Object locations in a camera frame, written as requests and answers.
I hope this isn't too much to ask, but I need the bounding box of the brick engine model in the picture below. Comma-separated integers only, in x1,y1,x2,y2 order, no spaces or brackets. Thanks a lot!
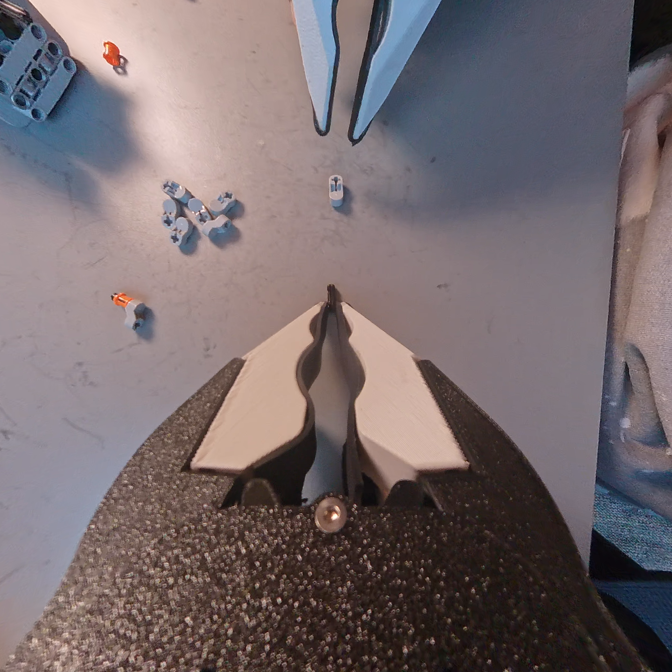
0,0,79,128

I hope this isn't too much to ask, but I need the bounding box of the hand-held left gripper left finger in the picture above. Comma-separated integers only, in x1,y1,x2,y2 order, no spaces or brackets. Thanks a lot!
189,302,331,476

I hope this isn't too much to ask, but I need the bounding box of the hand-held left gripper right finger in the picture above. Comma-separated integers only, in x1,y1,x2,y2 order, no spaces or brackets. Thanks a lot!
336,301,470,499

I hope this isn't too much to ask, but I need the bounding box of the pile of grey connectors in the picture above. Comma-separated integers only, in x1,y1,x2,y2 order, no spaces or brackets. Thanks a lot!
159,178,238,247

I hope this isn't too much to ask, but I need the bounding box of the grey desk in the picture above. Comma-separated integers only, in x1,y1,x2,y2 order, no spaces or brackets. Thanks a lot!
0,0,636,672

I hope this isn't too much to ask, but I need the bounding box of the assembled grey orange connector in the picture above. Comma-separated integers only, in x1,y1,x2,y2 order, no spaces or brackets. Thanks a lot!
110,292,149,331

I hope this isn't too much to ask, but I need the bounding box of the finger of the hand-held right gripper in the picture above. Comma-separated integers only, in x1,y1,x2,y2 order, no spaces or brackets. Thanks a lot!
290,0,342,137
346,0,443,146

